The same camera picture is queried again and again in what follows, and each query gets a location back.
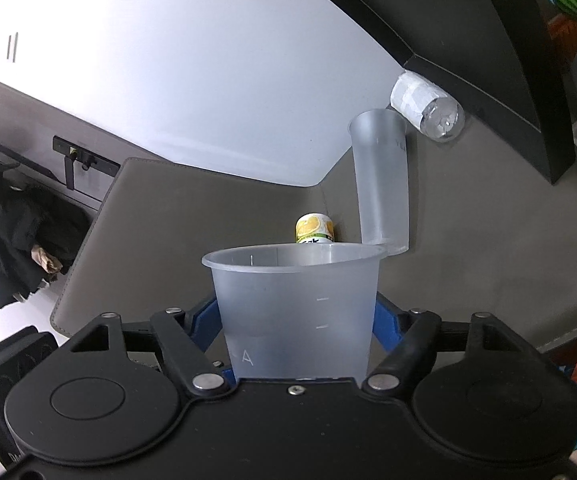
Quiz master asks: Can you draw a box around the black wall socket panel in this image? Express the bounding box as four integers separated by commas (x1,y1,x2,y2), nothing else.
52,135,122,191

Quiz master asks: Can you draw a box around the grey desk mat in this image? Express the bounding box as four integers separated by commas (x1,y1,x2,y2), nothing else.
50,50,577,357

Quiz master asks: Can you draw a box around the black jacket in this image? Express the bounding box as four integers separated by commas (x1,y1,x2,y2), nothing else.
0,154,90,310

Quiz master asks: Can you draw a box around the clear plastic water bottle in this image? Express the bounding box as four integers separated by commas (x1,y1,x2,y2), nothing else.
389,71,465,142

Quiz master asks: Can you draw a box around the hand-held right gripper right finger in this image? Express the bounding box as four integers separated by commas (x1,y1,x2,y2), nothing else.
363,292,519,395

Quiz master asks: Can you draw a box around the wide translucent plastic cup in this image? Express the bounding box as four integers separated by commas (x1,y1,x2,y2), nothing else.
201,242,388,382

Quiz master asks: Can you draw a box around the yellow drink can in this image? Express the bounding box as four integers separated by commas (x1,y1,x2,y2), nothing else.
295,213,337,246

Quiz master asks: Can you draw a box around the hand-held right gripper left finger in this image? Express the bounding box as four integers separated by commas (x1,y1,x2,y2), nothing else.
71,297,235,395

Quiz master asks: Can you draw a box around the tall translucent plastic cup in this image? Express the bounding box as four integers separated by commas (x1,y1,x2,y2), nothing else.
349,109,410,256

